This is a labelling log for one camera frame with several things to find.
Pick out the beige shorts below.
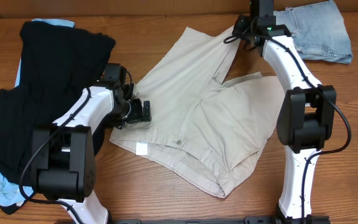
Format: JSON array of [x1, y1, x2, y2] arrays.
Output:
[[110, 28, 284, 198]]

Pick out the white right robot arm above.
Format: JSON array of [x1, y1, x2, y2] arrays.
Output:
[[231, 14, 338, 223]]

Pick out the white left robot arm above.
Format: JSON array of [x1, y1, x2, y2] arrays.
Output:
[[25, 80, 152, 223]]

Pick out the light blue denim shorts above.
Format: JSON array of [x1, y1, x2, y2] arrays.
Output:
[[273, 1, 353, 64]]

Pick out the black garment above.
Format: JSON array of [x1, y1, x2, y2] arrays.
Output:
[[0, 21, 117, 215]]

